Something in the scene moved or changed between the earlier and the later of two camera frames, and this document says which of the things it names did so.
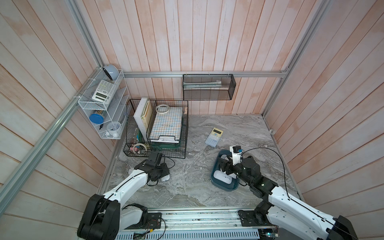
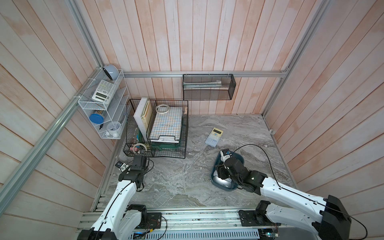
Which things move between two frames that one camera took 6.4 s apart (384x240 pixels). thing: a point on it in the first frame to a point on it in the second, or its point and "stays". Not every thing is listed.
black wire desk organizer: [156, 125] stays
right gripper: [227, 164] to [220, 171]
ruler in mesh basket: [209, 84] stays
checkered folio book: [167, 127] stays
